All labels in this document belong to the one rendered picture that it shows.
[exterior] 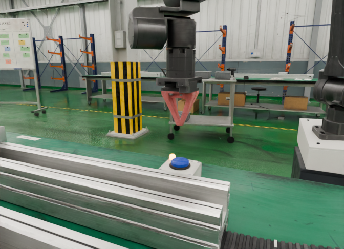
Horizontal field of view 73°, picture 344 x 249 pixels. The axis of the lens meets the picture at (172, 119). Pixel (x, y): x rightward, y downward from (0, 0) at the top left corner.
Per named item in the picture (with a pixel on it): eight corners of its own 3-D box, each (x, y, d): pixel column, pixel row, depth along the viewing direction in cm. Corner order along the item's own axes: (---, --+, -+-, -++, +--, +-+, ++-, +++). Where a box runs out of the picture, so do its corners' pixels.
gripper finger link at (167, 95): (160, 126, 48) (160, 80, 46) (173, 119, 55) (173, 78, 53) (192, 129, 46) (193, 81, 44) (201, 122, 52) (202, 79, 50)
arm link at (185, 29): (201, 14, 43) (189, 20, 48) (166, 11, 40) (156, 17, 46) (200, 54, 44) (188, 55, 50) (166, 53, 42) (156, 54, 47)
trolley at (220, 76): (232, 132, 374) (235, 67, 351) (234, 143, 321) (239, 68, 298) (168, 129, 393) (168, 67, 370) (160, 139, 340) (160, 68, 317)
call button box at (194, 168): (201, 185, 55) (201, 160, 54) (188, 207, 47) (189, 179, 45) (170, 179, 58) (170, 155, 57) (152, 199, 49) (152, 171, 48)
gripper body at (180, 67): (154, 87, 44) (154, 46, 42) (174, 84, 53) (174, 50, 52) (188, 89, 42) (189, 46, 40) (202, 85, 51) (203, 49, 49)
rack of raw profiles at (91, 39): (21, 90, 985) (13, 35, 935) (40, 88, 1066) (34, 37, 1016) (82, 94, 862) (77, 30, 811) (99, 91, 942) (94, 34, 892)
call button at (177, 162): (191, 166, 53) (191, 158, 53) (185, 173, 49) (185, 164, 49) (174, 163, 54) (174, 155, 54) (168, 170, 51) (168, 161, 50)
